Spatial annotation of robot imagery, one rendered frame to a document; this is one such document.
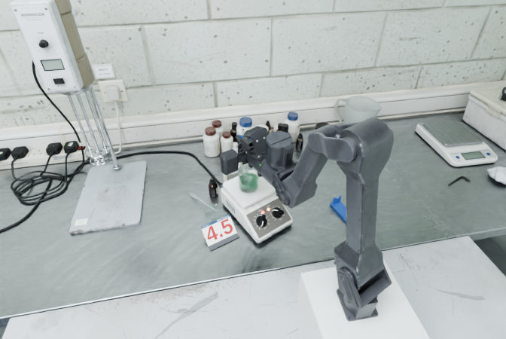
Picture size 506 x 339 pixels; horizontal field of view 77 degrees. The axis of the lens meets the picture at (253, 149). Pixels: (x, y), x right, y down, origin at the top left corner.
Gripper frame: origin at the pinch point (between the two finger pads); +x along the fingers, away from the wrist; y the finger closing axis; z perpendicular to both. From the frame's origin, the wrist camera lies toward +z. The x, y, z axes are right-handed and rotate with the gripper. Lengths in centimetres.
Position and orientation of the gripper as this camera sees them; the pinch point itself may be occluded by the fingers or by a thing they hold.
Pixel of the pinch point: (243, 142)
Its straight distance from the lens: 84.0
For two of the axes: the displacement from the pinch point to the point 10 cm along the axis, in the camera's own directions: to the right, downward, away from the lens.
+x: -5.5, -5.0, 6.7
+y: -8.4, 3.3, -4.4
